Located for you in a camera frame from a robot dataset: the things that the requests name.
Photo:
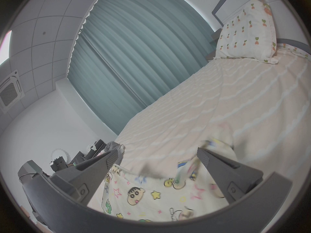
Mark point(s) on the bed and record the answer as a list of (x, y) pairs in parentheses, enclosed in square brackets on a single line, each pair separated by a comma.
[(218, 101)]

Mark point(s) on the black chest of drawers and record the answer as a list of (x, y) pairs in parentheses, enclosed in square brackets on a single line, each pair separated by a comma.
[(96, 149)]

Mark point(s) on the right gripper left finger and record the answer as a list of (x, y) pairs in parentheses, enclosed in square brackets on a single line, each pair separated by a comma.
[(80, 181)]

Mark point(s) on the grey garment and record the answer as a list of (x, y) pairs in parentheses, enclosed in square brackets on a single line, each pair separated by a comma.
[(113, 146)]

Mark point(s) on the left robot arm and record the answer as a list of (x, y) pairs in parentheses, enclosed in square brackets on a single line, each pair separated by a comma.
[(29, 169)]

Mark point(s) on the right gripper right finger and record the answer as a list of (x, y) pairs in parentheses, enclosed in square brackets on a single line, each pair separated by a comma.
[(233, 178)]

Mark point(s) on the white printed pyjama top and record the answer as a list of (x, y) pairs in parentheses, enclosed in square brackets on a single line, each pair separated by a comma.
[(145, 193)]

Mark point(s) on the ceiling air conditioner vent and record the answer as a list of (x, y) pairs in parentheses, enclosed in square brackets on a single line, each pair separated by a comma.
[(9, 91)]

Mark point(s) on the white printed pillow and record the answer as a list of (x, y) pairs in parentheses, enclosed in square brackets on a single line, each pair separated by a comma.
[(245, 30)]

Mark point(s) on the blue-green curtain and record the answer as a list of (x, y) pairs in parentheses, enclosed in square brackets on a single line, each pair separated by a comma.
[(136, 47)]

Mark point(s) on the ceiling light panel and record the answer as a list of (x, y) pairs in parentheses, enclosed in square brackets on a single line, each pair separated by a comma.
[(5, 47)]

